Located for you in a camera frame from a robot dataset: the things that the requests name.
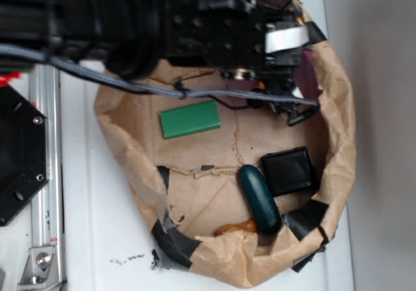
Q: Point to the aluminium extrusion rail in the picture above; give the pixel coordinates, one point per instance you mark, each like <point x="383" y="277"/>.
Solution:
<point x="47" y="214"/>

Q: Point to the metal corner bracket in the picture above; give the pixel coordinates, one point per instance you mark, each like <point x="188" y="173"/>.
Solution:
<point x="41" y="270"/>

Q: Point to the green rectangular block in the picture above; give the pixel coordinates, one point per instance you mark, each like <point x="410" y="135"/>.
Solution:
<point x="190" y="119"/>

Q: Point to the orange object under bag fold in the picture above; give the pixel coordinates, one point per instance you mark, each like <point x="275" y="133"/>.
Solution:
<point x="248" y="226"/>

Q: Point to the dark teal oval case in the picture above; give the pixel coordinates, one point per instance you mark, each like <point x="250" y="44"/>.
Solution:
<point x="259" y="199"/>

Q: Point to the brown paper bag bin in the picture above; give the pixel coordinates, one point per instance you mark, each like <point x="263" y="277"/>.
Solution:
<point x="187" y="187"/>

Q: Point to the black square pouch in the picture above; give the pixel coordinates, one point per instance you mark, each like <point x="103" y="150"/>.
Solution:
<point x="290" y="171"/>

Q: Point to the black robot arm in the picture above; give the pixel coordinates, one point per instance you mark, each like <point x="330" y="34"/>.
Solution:
<point x="117" y="42"/>

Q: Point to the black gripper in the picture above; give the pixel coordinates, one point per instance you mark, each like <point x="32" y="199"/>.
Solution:
<point x="248" y="35"/>

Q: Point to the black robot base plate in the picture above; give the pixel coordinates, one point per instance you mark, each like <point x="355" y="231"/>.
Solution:
<point x="23" y="153"/>

